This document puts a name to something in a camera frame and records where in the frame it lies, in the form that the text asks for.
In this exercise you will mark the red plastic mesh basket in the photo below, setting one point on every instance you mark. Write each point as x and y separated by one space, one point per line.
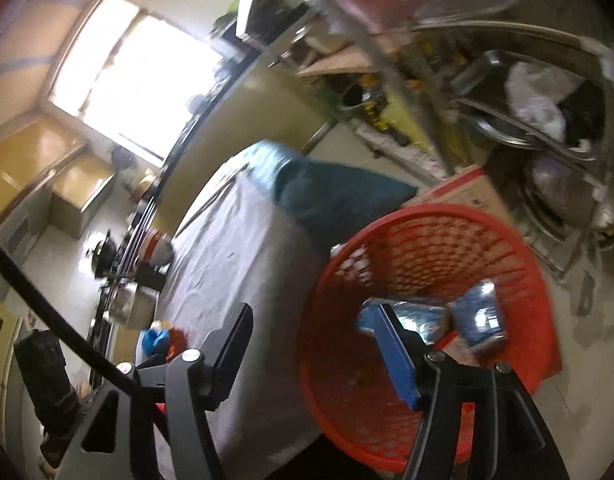
337 385

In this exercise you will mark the white plastic bag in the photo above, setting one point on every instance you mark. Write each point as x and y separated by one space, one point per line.
542 95

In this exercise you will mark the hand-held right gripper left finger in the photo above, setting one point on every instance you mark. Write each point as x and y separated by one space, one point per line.
222 360

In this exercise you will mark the yellow wall cabinets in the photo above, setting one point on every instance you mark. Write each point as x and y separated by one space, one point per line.
52 170

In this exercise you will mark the blue orange plastic bag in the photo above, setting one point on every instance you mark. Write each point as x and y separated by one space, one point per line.
157 340

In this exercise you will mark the metal storage rack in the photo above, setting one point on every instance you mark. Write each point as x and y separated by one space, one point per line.
487 35

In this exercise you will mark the black chopstick holder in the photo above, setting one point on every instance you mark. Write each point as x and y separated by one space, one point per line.
149 276

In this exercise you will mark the yellow counter cabinets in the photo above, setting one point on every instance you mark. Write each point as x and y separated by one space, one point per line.
227 110

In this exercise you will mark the blue white snack packet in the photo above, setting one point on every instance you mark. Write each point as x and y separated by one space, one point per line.
479 317

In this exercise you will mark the grey tablecloth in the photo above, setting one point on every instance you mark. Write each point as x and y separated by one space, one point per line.
237 260

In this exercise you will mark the red white bowl stack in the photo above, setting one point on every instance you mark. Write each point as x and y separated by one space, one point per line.
159 250

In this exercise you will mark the cardboard box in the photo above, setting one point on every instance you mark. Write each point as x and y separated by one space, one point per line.
472 190

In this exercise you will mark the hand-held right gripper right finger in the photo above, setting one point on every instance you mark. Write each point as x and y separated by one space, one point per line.
399 360

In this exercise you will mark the square metal container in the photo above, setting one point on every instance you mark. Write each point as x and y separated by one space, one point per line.
132 307

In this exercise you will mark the kitchen window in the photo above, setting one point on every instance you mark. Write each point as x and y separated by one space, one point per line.
132 75

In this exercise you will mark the silver blue snack packet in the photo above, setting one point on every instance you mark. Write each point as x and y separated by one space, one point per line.
422 317

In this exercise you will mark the black wok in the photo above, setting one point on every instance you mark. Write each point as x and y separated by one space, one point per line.
104 255

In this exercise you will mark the teal under cloth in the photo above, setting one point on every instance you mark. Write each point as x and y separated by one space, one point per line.
337 195

